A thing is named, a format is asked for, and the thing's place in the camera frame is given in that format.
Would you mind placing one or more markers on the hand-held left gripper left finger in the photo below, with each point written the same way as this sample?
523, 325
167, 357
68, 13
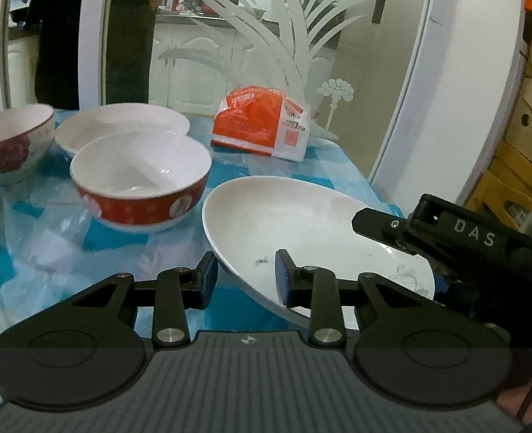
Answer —
209, 276

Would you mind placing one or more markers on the blue checkered plastic tablecloth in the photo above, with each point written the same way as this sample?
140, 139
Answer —
247, 164

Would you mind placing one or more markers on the yellowish cardboard box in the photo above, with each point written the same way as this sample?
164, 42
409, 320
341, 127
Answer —
500, 180

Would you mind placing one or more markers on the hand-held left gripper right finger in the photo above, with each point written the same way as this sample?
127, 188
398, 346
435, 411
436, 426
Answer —
284, 279

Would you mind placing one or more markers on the white shallow plate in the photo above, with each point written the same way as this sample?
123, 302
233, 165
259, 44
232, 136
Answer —
112, 119

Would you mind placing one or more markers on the red and white bowl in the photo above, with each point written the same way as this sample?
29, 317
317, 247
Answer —
135, 167

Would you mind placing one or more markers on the frosted glass sliding door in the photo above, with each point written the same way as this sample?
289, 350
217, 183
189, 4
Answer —
360, 76

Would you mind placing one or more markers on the large white oval plate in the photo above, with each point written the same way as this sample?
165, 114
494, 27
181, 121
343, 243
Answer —
293, 221

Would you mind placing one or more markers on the white bowl with red flowers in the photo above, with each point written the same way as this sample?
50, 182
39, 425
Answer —
13, 140

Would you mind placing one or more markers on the orange and white packet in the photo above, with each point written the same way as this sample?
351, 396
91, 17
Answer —
252, 121

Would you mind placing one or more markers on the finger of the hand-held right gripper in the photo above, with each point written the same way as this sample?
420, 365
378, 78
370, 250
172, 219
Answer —
441, 285
376, 224

